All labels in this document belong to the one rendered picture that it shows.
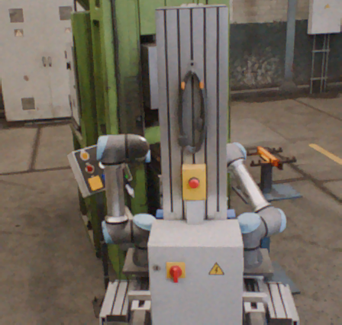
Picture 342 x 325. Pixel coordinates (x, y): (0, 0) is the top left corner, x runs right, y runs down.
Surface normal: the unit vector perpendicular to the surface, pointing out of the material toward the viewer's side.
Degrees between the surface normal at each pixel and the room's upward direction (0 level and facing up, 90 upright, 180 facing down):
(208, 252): 90
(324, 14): 90
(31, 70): 90
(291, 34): 90
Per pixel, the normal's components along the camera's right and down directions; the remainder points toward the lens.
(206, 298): -0.08, 0.32
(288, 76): 0.18, 0.31
